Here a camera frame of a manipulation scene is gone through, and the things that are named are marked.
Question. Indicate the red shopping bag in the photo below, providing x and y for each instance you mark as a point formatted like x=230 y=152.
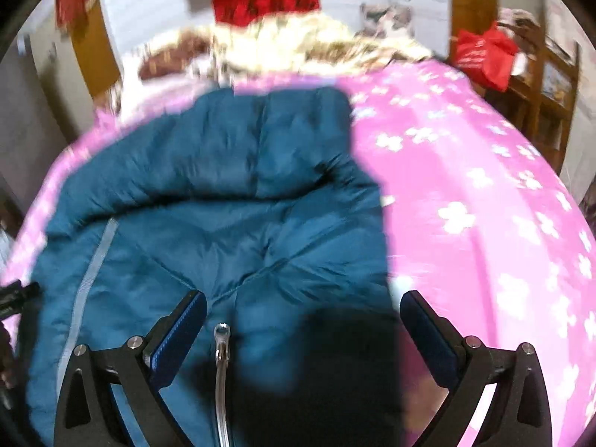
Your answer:
x=487 y=59

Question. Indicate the person's left hand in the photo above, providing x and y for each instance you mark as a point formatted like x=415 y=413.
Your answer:
x=6 y=358

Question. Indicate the teal down puffer jacket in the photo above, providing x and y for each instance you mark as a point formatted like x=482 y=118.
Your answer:
x=256 y=202

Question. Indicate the light pink pillow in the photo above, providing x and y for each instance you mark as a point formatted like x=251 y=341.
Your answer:
x=137 y=94

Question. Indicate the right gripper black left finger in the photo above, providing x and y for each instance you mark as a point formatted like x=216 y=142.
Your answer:
x=87 y=412

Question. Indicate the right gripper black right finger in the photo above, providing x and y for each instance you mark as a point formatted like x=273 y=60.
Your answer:
x=518 y=414

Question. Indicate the pink floral bed sheet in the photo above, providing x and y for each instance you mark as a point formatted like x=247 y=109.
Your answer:
x=474 y=218

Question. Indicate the grey wardrobe cabinet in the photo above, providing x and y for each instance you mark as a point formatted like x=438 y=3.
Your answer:
x=30 y=138

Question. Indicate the photo poster on wall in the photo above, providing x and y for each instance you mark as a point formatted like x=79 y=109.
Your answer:
x=386 y=20

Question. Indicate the wooden shelf unit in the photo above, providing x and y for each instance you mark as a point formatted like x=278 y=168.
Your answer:
x=542 y=92

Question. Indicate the red banner with black characters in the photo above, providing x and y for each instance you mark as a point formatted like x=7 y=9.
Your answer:
x=243 y=12

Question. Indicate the cream floral quilt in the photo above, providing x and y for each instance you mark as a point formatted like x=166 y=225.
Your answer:
x=309 y=44

